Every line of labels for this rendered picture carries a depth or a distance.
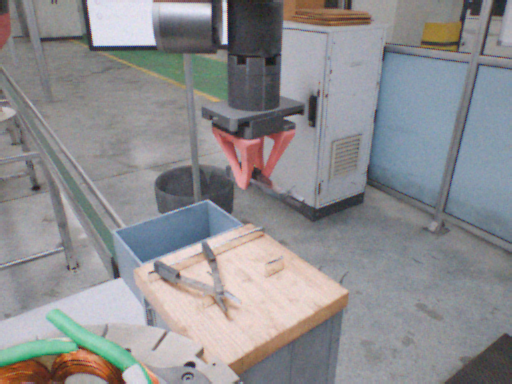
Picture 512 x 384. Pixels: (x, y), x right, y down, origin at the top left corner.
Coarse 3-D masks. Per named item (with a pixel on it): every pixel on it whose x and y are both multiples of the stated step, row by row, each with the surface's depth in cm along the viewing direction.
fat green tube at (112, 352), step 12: (48, 312) 32; (60, 312) 33; (60, 324) 32; (72, 324) 32; (72, 336) 31; (84, 336) 31; (96, 336) 31; (96, 348) 30; (108, 348) 30; (120, 348) 30; (108, 360) 30; (120, 360) 29; (132, 360) 29; (144, 372) 28
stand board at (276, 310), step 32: (224, 256) 55; (256, 256) 55; (288, 256) 55; (160, 288) 49; (192, 288) 49; (256, 288) 49; (288, 288) 49; (320, 288) 49; (192, 320) 45; (224, 320) 45; (256, 320) 45; (288, 320) 45; (320, 320) 47; (224, 352) 41; (256, 352) 42
